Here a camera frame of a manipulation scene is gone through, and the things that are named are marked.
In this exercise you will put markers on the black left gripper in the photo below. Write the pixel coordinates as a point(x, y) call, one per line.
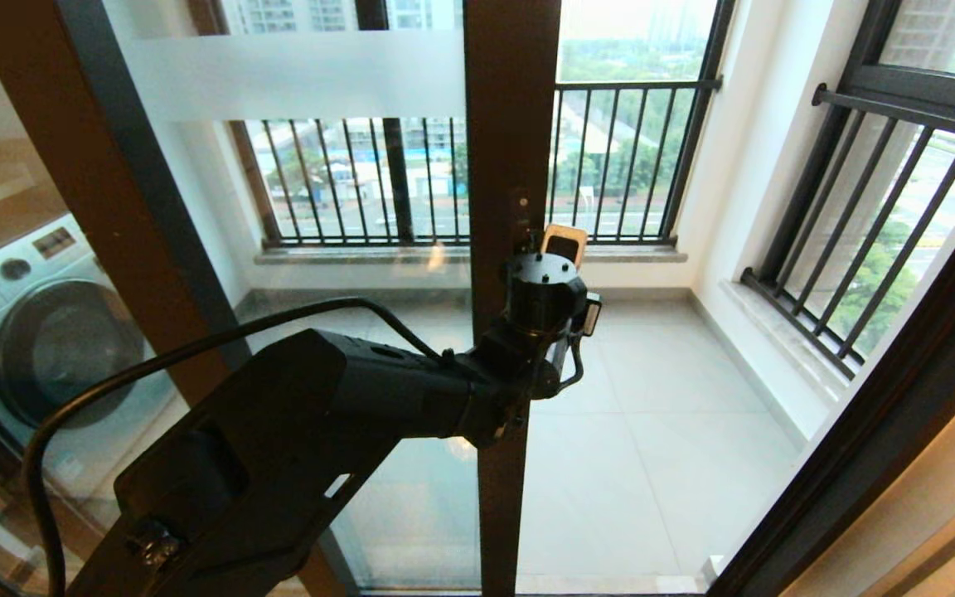
point(544, 294)

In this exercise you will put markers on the sliding glass door brown frame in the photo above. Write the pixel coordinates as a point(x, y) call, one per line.
point(303, 75)

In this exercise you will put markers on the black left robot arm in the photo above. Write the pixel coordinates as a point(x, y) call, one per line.
point(320, 414)

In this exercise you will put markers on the black window guard railing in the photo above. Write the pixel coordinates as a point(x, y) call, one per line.
point(610, 240)
point(788, 308)

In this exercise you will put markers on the grey stone window sill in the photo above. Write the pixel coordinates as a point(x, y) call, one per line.
point(361, 255)
point(776, 330)

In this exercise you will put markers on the dark brown door jamb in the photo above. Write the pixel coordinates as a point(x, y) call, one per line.
point(859, 473)

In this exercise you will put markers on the white front-load washing machine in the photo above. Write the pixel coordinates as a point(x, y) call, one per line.
point(30, 348)

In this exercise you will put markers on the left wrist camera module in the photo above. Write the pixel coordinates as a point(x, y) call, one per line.
point(591, 317)

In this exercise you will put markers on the dark window frame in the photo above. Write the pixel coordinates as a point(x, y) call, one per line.
point(942, 83)
point(397, 182)

